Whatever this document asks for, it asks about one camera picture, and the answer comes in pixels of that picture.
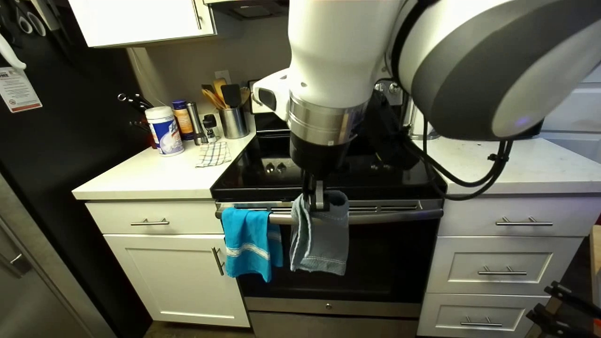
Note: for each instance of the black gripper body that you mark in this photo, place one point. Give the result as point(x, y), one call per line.
point(320, 156)

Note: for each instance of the light blue towel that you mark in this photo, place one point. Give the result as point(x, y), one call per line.
point(322, 244)

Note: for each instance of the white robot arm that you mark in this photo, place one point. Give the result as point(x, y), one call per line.
point(339, 43)

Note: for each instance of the bright blue striped towel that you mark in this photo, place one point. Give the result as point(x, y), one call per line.
point(247, 240)

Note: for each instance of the metal utensil holder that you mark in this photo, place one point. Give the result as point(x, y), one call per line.
point(234, 124)

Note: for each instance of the stainless steel electric range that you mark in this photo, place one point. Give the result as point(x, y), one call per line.
point(350, 287)

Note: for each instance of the black spatula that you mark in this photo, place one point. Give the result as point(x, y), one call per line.
point(232, 94)

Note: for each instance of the black shaker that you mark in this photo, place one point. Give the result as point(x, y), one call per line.
point(211, 126)

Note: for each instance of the steel cabinet door pull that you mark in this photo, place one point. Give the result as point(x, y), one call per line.
point(219, 261)

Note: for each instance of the wooden spoon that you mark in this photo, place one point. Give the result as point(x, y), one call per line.
point(213, 94)

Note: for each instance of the grey metal shaker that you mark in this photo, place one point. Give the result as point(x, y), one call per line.
point(194, 124)

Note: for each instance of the range storage drawer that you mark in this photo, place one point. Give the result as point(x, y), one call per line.
point(331, 325)

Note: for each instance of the orange spice bottle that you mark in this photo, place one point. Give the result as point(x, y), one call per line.
point(183, 122)

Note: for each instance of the white wipes canister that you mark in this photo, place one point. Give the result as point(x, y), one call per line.
point(164, 131)

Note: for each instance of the steel drawer pull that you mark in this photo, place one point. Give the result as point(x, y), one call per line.
point(500, 270)
point(525, 222)
point(481, 321)
point(151, 222)

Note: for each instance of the white base cabinet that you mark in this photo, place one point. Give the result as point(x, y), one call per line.
point(170, 274)

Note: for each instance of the dark range hood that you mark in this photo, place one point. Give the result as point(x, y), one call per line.
point(250, 8)

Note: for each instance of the dark glass bottle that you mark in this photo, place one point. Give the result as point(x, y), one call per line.
point(140, 124)

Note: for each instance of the white drawer cabinet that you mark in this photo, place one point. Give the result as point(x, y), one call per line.
point(513, 263)

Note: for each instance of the black sided refrigerator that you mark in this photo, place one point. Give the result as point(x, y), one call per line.
point(63, 188)

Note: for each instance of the black red clamp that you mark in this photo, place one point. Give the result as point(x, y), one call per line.
point(574, 297)
point(557, 321)

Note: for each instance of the wooden platform board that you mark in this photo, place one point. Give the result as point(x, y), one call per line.
point(596, 263)

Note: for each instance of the white paper tag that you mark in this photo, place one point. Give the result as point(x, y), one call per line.
point(19, 90)

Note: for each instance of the steel kitchen knife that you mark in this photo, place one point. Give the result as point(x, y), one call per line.
point(46, 11)

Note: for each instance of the pale kitchen knife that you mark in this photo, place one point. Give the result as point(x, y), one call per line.
point(12, 54)

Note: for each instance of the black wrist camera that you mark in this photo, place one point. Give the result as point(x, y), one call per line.
point(391, 133)

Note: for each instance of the white wall outlet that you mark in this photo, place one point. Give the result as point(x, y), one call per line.
point(222, 75)

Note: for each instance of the white wall cabinet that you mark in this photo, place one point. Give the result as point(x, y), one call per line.
point(138, 21)

